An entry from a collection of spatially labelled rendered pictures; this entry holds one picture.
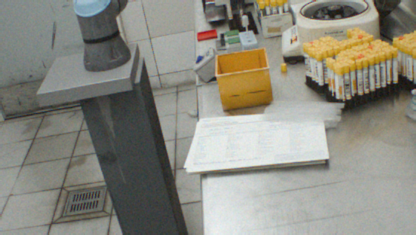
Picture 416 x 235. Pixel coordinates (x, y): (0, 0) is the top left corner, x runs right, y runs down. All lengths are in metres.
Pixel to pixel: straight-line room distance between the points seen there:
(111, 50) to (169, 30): 1.90
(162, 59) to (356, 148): 2.58
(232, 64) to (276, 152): 0.39
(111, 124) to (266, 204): 0.82
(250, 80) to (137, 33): 2.28
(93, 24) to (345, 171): 0.90
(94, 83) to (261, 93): 0.52
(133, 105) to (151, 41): 1.91
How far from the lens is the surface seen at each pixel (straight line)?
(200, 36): 1.97
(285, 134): 1.28
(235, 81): 1.41
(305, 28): 1.60
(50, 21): 3.64
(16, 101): 3.92
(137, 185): 1.92
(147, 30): 3.63
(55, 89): 1.72
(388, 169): 1.17
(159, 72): 3.74
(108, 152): 1.86
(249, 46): 1.57
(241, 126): 1.34
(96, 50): 1.75
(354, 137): 1.28
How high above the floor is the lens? 1.55
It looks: 28 degrees down
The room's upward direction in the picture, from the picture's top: 12 degrees counter-clockwise
